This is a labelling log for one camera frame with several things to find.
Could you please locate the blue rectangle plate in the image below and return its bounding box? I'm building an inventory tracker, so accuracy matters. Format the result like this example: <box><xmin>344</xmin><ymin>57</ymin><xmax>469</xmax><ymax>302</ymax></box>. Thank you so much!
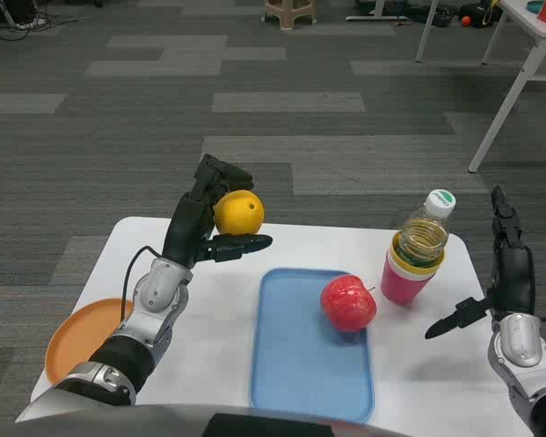
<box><xmin>248</xmin><ymin>267</ymin><xmax>376</xmax><ymax>424</ymax></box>

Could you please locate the orange round plate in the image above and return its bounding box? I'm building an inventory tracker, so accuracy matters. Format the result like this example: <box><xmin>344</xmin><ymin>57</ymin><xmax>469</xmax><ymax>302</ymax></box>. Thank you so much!
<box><xmin>44</xmin><ymin>298</ymin><xmax>135</xmax><ymax>386</ymax></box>

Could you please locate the yellow cup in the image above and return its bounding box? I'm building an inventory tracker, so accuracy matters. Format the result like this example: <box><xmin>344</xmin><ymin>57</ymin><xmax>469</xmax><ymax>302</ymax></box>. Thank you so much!
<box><xmin>391</xmin><ymin>231</ymin><xmax>446</xmax><ymax>273</ymax></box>

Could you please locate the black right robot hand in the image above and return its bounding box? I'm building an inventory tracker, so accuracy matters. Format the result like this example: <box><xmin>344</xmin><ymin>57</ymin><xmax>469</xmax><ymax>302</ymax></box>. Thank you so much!
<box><xmin>424</xmin><ymin>185</ymin><xmax>537</xmax><ymax>340</ymax></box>

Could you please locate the red apple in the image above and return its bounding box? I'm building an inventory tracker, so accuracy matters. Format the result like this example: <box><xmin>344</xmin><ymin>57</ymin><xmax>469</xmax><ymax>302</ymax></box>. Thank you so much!
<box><xmin>319</xmin><ymin>273</ymin><xmax>378</xmax><ymax>333</ymax></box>

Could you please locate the white table with legs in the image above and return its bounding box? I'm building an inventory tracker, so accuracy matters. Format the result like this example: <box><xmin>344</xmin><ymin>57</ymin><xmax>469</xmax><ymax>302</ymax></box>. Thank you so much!
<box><xmin>414</xmin><ymin>0</ymin><xmax>546</xmax><ymax>174</ymax></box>

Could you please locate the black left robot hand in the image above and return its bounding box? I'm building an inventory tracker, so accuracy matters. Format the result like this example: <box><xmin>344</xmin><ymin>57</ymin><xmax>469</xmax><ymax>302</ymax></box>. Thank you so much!
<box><xmin>161</xmin><ymin>153</ymin><xmax>274</xmax><ymax>269</ymax></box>

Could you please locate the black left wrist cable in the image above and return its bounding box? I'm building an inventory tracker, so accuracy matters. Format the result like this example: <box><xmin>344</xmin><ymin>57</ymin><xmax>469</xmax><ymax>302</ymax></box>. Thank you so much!
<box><xmin>118</xmin><ymin>245</ymin><xmax>166</xmax><ymax>325</ymax></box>

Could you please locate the white cup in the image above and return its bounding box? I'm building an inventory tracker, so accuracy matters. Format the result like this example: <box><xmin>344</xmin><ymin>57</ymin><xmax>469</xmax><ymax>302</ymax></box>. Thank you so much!
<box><xmin>387</xmin><ymin>243</ymin><xmax>439</xmax><ymax>279</ymax></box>

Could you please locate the clear plastic bottle white cap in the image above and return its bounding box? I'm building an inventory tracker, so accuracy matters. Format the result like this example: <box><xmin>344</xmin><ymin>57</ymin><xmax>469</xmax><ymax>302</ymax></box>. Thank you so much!
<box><xmin>397</xmin><ymin>188</ymin><xmax>457</xmax><ymax>269</ymax></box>

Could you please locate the pink cup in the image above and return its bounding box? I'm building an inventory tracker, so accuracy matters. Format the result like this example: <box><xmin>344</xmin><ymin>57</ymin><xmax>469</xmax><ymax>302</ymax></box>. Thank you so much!
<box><xmin>380</xmin><ymin>248</ymin><xmax>434</xmax><ymax>306</ymax></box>

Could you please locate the silver robot chest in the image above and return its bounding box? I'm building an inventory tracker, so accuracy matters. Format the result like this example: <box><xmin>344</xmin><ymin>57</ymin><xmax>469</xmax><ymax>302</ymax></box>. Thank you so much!
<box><xmin>0</xmin><ymin>402</ymin><xmax>410</xmax><ymax>437</ymax></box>

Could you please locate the white power strip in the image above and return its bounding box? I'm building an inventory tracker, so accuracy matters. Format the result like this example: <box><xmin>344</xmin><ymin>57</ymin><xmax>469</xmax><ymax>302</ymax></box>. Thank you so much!
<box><xmin>8</xmin><ymin>16</ymin><xmax>51</xmax><ymax>31</ymax></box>

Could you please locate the yellow lemon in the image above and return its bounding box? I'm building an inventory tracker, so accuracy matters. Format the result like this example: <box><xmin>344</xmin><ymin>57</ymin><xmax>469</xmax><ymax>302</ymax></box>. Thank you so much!
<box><xmin>213</xmin><ymin>189</ymin><xmax>266</xmax><ymax>237</ymax></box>

